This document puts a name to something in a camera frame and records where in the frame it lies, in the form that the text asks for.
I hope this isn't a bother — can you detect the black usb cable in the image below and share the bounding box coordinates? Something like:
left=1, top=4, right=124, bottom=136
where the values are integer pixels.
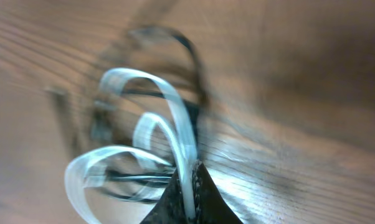
left=44, top=24, right=212, bottom=205

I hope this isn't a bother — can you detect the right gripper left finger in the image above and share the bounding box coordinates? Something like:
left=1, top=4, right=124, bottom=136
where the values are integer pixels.
left=140, top=171, right=187, bottom=224

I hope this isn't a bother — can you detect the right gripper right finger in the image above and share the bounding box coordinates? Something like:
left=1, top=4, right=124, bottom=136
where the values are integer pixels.
left=192, top=160, right=242, bottom=224

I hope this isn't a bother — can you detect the white usb cable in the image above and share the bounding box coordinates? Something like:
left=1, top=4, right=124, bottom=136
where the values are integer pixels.
left=64, top=67, right=198, bottom=224

